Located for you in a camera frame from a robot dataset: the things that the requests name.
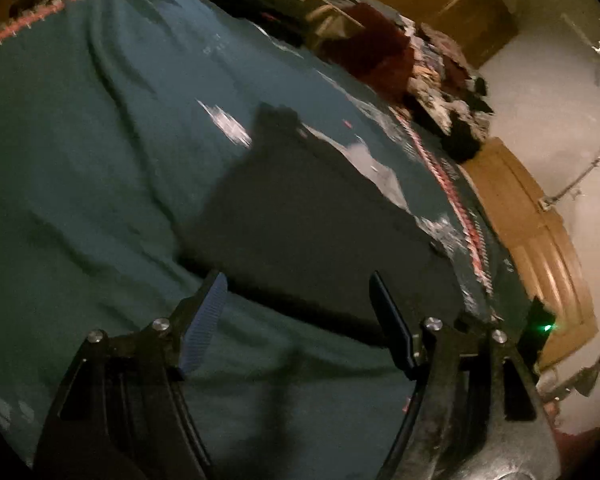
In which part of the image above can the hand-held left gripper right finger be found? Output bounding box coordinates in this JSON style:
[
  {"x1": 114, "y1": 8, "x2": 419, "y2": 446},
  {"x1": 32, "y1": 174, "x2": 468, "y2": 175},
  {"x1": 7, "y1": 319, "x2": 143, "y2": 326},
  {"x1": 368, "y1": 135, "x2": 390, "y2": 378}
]
[{"x1": 369, "y1": 271, "x2": 563, "y2": 480}]

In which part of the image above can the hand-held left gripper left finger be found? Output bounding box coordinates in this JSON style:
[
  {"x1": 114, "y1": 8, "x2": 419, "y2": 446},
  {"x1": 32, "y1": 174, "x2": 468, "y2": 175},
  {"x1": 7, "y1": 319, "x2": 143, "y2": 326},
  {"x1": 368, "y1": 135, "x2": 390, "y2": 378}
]
[{"x1": 32, "y1": 271, "x2": 228, "y2": 480}]

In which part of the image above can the black grey garment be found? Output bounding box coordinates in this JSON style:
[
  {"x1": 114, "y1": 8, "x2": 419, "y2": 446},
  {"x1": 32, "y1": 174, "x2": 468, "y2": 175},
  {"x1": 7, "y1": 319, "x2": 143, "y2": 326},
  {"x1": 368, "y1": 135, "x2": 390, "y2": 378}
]
[{"x1": 180, "y1": 102, "x2": 481, "y2": 348}]

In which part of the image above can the pile of mixed clothes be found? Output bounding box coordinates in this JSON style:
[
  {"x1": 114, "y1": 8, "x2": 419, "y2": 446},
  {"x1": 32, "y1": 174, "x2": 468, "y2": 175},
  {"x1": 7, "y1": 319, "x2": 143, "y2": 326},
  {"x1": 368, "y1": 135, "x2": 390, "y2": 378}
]
[{"x1": 400, "y1": 15, "x2": 496, "y2": 163}]

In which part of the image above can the wooden headboard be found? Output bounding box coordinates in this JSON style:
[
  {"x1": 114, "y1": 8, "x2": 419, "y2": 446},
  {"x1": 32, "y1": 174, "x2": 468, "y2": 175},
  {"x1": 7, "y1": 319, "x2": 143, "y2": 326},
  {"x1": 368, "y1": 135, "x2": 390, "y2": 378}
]
[{"x1": 462, "y1": 137, "x2": 600, "y2": 371}]

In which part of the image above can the teal printed bed sheet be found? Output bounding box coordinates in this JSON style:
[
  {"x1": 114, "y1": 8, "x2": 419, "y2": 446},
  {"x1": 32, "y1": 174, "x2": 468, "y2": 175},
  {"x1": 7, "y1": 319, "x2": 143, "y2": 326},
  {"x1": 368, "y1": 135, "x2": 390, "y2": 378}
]
[{"x1": 0, "y1": 0, "x2": 536, "y2": 480}]

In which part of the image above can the dark red cloth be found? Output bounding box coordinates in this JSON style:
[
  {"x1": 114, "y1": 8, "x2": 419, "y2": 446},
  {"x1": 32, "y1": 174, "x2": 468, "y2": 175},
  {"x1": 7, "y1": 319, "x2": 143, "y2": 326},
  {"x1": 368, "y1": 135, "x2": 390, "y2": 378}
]
[{"x1": 320, "y1": 2, "x2": 413, "y2": 93}]

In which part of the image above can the wooden wardrobe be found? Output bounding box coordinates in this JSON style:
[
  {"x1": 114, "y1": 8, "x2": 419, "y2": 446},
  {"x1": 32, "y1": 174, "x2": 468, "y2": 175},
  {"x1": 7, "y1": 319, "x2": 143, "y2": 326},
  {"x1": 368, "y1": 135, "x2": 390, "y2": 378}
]
[{"x1": 275, "y1": 0, "x2": 518, "y2": 68}]

